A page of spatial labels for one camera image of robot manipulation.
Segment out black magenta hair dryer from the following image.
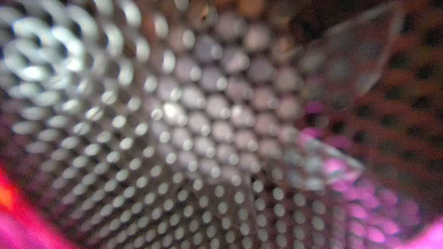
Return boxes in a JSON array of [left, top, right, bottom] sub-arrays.
[[1, 0, 443, 249]]

